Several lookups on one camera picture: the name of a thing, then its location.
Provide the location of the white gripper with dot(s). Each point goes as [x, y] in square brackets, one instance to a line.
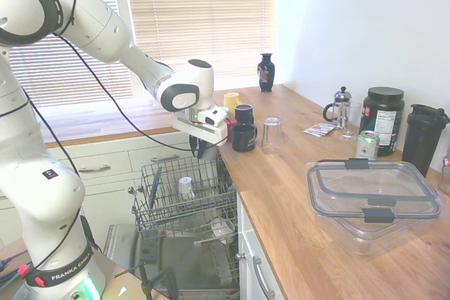
[211, 135]

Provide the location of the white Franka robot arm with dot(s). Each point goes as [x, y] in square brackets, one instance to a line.
[35, 173]

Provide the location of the built-in dishwasher tub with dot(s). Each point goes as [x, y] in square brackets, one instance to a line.
[223, 170]

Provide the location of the white octagonal mug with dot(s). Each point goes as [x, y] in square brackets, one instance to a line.
[185, 185]

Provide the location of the red mug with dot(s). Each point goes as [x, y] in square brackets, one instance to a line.
[231, 124]

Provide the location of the black printed mug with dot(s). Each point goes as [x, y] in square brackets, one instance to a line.
[244, 138]

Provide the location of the dark grey mug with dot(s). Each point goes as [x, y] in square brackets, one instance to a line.
[244, 115]

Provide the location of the yellow mug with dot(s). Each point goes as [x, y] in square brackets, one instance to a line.
[230, 101]

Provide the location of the stainless dishwasher door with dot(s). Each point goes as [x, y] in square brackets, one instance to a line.
[183, 265]

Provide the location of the dark teal plate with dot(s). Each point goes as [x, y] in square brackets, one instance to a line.
[154, 187]

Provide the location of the clear smooth drinking glass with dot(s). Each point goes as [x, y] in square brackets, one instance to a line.
[272, 136]

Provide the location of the silver cabinet knob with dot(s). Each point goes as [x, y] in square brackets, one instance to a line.
[130, 190]
[240, 256]

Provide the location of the white ceramic bowl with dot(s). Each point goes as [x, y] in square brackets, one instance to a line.
[221, 231]

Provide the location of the black painted vase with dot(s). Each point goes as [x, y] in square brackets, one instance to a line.
[266, 75]

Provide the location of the white kitchen cabinet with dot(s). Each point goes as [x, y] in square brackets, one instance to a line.
[105, 187]
[246, 236]

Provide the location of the red white sachet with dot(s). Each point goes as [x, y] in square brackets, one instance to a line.
[327, 127]
[313, 132]

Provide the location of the narrow beige window blind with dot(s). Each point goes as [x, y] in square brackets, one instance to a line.
[105, 78]

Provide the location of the wide beige window blind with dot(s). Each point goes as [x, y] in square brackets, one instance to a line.
[197, 15]

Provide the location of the glass French press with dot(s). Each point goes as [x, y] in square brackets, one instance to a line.
[341, 110]

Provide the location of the tall clear glass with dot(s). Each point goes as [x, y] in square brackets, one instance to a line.
[353, 124]

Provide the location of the green white drink can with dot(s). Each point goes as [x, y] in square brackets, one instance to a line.
[367, 145]

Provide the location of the black protein powder tub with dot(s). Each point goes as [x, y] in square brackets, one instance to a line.
[385, 121]

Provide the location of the clear plastic lidded container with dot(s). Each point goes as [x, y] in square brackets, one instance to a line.
[372, 233]

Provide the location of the black shaker bottle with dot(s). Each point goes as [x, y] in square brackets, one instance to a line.
[422, 145]

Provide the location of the clear jar pink lid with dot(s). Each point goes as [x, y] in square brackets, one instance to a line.
[446, 173]

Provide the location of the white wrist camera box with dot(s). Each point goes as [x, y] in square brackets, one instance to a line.
[212, 116]

